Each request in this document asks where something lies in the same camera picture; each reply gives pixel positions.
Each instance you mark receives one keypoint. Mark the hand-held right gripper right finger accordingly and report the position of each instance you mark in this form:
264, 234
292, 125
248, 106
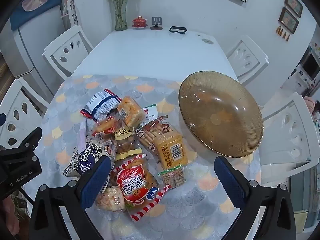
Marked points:
230, 182

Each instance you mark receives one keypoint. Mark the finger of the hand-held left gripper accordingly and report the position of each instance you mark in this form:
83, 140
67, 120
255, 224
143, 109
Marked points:
30, 137
2, 120

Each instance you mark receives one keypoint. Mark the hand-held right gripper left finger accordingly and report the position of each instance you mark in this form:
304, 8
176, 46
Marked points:
96, 180

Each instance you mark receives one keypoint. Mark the purple white snack packet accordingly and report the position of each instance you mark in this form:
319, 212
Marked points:
82, 162

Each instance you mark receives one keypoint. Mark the clear packet of rice cakes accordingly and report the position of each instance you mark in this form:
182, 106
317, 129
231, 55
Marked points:
111, 198

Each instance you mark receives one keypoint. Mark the red-label striped snack packet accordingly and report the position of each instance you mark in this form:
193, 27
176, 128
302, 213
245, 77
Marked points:
136, 182

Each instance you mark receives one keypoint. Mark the woven brown basket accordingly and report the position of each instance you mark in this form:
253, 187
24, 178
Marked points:
220, 115

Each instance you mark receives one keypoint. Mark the person's left forearm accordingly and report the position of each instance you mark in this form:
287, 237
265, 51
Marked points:
7, 217

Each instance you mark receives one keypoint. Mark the white chair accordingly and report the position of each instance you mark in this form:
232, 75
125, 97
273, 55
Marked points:
292, 135
65, 50
247, 57
15, 105

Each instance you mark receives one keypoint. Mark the yellow-label fried snack packet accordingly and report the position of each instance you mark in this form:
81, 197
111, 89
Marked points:
126, 145

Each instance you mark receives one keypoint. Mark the red bread roll packet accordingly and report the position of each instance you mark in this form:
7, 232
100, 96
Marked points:
106, 127

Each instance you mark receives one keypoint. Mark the small green-edged biscuit packet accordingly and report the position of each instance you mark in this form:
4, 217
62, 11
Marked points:
172, 176

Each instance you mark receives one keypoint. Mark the yellow rice cracker packet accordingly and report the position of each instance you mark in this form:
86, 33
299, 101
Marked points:
170, 152

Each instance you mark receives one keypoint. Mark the grey refrigerator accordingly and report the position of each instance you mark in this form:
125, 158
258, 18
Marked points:
32, 55

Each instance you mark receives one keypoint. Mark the biscuit stick packet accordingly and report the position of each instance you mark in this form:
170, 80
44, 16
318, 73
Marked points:
152, 132

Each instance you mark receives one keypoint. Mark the blue white striped snack packet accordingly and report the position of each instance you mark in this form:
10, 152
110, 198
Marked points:
100, 103

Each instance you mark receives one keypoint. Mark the bread packet at bottom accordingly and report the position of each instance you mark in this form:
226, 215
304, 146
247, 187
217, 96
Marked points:
131, 111

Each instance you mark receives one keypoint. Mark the green white snack packet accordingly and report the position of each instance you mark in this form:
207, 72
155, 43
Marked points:
151, 113

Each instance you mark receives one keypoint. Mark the pink plush cloth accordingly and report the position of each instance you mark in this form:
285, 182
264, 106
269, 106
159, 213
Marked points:
311, 107

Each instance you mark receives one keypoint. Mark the blue cloth with pink fan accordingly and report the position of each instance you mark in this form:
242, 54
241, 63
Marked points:
47, 5

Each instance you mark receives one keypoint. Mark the white microwave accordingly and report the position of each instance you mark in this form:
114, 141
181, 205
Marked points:
312, 66

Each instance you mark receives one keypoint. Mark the glass vase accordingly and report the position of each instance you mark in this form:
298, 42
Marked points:
121, 20

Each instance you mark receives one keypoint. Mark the red lidded teacup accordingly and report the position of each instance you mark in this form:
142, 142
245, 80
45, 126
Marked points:
139, 22

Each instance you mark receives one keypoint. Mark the row of orange tassel ornaments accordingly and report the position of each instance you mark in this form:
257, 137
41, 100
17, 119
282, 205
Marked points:
281, 32

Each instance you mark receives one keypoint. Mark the dark phone stand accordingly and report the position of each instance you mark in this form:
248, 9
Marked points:
156, 22

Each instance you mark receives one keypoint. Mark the small framed picture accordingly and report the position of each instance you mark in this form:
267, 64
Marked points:
288, 20
294, 3

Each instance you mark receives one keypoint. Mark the black rectangular frame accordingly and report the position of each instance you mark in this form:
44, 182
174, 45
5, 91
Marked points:
178, 30

